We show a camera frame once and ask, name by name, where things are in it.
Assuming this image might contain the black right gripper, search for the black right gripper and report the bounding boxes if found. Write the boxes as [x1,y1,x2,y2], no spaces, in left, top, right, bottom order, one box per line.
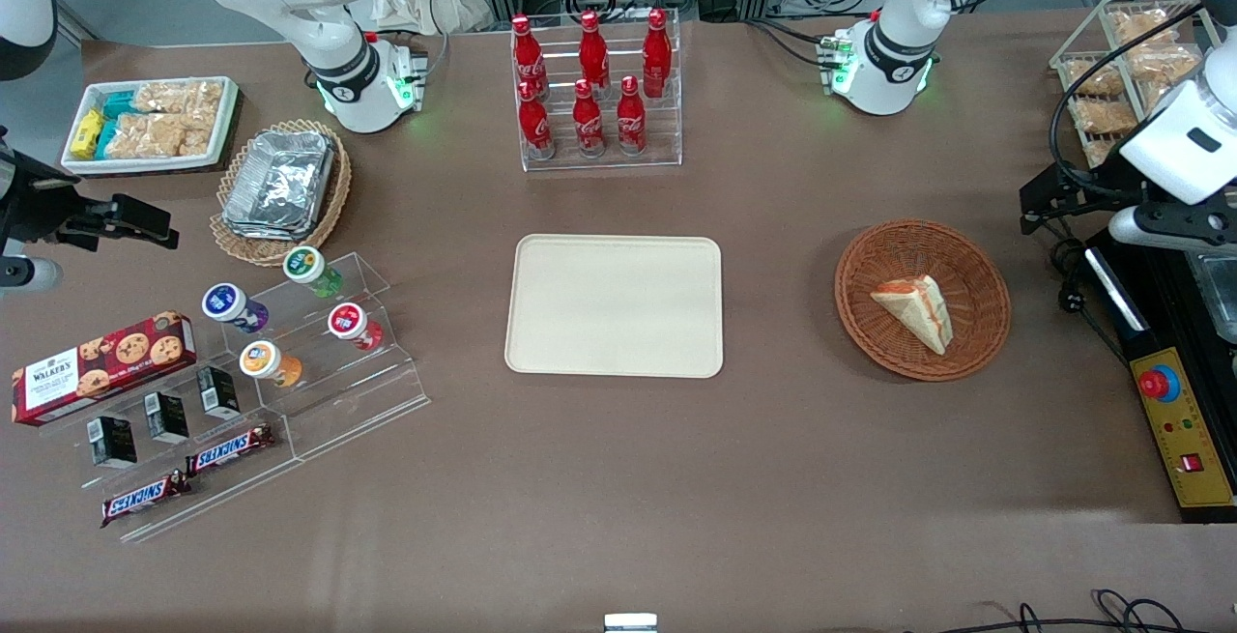
[0,148,181,255]

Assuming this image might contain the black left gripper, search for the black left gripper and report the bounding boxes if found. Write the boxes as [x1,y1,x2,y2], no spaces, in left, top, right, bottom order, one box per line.
[1020,161,1163,236]

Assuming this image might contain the triangular sandwich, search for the triangular sandwich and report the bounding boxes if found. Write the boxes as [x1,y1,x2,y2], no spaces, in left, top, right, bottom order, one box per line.
[870,274,955,357]

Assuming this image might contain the white rectangular snack tray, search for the white rectangular snack tray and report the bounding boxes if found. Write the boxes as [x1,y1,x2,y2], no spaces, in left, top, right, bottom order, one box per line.
[61,76,241,176]

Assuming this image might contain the round brown wicker basket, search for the round brown wicker basket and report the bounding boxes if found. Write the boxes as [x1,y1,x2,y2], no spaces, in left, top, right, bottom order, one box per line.
[834,218,1013,383]

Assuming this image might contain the oval wicker basket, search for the oval wicker basket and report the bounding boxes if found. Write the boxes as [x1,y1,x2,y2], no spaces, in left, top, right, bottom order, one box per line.
[210,119,354,268]

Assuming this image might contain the beige plastic tray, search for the beige plastic tray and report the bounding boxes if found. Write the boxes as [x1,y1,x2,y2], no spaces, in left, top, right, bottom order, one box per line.
[503,234,725,380]

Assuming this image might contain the rice cracker packet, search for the rice cracker packet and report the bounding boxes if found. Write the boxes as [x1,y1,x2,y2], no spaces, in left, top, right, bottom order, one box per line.
[135,80,225,119]
[104,111,216,159]

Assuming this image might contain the wrapped bread packet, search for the wrapped bread packet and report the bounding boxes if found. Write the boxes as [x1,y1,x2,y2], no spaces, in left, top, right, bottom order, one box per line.
[1073,97,1139,137]
[1063,61,1128,99]
[1129,45,1202,85]
[1109,9,1188,46]

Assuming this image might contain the yellow snack packet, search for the yellow snack packet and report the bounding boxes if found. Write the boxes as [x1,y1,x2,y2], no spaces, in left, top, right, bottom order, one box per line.
[72,110,105,159]

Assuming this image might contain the blue lidded purple jar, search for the blue lidded purple jar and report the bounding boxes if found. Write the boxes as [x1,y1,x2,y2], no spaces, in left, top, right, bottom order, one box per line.
[201,282,271,334]

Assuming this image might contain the stack of foil trays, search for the stack of foil trays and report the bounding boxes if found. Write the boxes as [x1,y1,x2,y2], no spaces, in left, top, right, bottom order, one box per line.
[221,129,337,241]

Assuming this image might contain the red Walkers cookie box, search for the red Walkers cookie box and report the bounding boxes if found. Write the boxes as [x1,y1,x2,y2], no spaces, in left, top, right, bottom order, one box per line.
[11,310,198,427]

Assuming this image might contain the black control box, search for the black control box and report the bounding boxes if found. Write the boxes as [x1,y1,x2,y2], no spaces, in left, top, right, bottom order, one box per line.
[1083,225,1237,524]

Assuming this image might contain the green lidded jar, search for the green lidded jar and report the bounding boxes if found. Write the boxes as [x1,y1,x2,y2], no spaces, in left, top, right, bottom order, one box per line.
[282,245,345,300]

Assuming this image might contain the orange lidded jar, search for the orange lidded jar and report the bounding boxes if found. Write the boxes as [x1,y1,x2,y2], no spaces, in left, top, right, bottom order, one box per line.
[239,339,303,389]

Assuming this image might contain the small black box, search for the small black box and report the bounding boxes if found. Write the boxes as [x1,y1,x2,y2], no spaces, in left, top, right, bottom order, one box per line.
[144,390,191,446]
[195,365,242,421]
[88,415,139,470]

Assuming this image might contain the clear plastic container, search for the clear plastic container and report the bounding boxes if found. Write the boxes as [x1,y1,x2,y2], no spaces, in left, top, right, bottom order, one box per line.
[1187,250,1237,346]

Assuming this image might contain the red lidded jar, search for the red lidded jar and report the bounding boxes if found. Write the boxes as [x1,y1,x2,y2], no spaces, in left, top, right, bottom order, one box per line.
[327,302,386,352]

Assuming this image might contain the Snickers chocolate bar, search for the Snickers chocolate bar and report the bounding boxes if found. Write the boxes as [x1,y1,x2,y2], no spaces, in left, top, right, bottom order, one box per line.
[185,423,276,476]
[101,470,190,529]

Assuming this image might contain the clear acrylic stepped stand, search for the clear acrylic stepped stand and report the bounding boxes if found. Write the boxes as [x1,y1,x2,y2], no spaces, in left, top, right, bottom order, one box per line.
[37,250,432,544]

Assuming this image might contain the yellow control panel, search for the yellow control panel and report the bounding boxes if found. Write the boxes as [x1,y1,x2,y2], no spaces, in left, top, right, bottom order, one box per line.
[1129,347,1237,509]

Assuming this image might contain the red cola bottle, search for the red cola bottle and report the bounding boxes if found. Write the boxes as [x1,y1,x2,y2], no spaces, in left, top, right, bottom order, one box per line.
[510,14,548,99]
[572,78,606,158]
[578,11,611,93]
[616,75,647,157]
[642,8,673,99]
[517,80,556,161]

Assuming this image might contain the clear acrylic bottle rack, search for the clear acrylic bottle rack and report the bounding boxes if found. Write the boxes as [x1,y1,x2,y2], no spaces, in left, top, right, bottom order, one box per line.
[511,8,684,173]

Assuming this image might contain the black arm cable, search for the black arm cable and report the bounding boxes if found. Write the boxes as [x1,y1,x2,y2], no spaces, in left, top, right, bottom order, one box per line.
[1051,1,1211,201]

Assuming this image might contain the black cable with plug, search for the black cable with plug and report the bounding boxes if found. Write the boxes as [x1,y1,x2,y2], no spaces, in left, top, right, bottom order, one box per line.
[1048,235,1134,365]

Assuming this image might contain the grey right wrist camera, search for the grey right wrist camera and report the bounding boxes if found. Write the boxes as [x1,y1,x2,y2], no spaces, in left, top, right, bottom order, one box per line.
[0,256,65,292]

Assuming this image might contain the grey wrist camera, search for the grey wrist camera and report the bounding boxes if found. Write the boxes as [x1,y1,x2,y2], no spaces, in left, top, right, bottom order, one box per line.
[0,256,65,292]
[1108,204,1237,254]

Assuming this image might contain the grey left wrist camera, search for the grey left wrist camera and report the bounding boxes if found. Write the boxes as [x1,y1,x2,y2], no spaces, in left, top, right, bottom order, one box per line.
[1108,204,1237,254]

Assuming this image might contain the white wire basket rack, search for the white wire basket rack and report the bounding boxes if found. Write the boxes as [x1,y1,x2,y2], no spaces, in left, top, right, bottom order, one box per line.
[1050,0,1224,171]

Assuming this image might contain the black base cables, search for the black base cables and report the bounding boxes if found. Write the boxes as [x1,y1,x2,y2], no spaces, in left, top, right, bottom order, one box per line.
[739,16,838,72]

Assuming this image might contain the black floor cables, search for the black floor cables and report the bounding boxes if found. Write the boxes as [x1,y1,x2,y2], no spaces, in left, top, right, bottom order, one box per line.
[904,589,1221,633]

